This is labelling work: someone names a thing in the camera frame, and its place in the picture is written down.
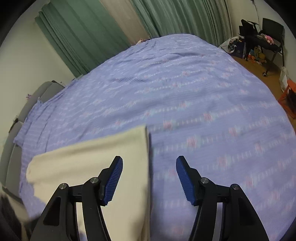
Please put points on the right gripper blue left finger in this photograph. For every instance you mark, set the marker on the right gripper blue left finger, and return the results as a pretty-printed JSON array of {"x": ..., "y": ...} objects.
[{"x": 58, "y": 221}]

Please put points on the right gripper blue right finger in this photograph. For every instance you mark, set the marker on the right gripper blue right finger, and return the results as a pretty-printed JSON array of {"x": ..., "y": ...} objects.
[{"x": 239, "y": 218}]

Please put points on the cream white pants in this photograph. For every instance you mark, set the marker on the cream white pants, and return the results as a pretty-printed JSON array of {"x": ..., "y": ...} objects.
[{"x": 127, "y": 215}]

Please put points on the purple floral bed sheet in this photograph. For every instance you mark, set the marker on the purple floral bed sheet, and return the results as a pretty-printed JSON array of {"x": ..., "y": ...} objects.
[{"x": 195, "y": 101}]

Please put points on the orange plastic stool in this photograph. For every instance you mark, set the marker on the orange plastic stool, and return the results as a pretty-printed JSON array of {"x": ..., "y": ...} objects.
[{"x": 287, "y": 99}]

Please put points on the green curtains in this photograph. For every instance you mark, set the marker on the green curtains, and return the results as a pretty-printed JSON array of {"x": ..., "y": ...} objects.
[{"x": 87, "y": 33}]

